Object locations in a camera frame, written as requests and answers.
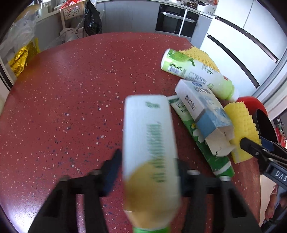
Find red plastic basket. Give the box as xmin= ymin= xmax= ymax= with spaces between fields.
xmin=59 ymin=0 xmax=82 ymax=7

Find white and blue carton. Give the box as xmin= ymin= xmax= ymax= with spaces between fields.
xmin=174 ymin=79 xmax=236 ymax=157

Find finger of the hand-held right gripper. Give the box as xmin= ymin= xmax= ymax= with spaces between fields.
xmin=239 ymin=137 xmax=274 ymax=165
xmin=260 ymin=136 xmax=287 ymax=154

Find green toothpaste tube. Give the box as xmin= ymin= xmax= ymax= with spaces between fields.
xmin=168 ymin=94 xmax=235 ymax=181

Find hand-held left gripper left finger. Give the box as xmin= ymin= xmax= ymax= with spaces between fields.
xmin=34 ymin=149 xmax=123 ymax=233

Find white refrigerator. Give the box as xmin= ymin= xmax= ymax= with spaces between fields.
xmin=199 ymin=0 xmax=286 ymax=99

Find white rice cooker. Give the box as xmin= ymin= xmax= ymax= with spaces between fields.
xmin=197 ymin=2 xmax=217 ymax=13

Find red stool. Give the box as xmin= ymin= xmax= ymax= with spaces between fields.
xmin=235 ymin=96 xmax=269 ymax=117

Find black built-in oven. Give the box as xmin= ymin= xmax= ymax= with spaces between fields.
xmin=155 ymin=3 xmax=200 ymax=37

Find black trash bin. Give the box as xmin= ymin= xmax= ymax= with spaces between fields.
xmin=254 ymin=108 xmax=280 ymax=144

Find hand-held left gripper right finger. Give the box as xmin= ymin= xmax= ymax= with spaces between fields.
xmin=174 ymin=158 xmax=262 ymax=233

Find clear plastic bags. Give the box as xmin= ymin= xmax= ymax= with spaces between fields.
xmin=4 ymin=8 xmax=43 ymax=57

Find white perforated basket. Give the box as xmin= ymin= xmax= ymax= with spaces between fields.
xmin=59 ymin=3 xmax=86 ymax=28

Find white bottle with green cap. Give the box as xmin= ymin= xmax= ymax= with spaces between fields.
xmin=122 ymin=94 xmax=182 ymax=233

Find green and white bottle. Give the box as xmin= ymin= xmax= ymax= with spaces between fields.
xmin=160 ymin=48 xmax=240 ymax=103

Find black plastic bag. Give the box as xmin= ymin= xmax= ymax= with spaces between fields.
xmin=83 ymin=0 xmax=103 ymax=35

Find small yellow foam sponge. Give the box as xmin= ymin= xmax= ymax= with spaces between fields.
xmin=178 ymin=46 xmax=221 ymax=73

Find brown paper bag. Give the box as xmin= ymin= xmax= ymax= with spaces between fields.
xmin=59 ymin=21 xmax=87 ymax=42

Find grey base cabinets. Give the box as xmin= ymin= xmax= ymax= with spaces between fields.
xmin=96 ymin=0 xmax=161 ymax=34

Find gold foil bag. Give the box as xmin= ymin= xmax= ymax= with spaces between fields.
xmin=8 ymin=40 xmax=41 ymax=78

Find large yellow foam sponge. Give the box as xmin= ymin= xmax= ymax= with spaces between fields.
xmin=224 ymin=101 xmax=262 ymax=164

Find white pole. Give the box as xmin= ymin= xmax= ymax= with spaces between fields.
xmin=178 ymin=10 xmax=188 ymax=37

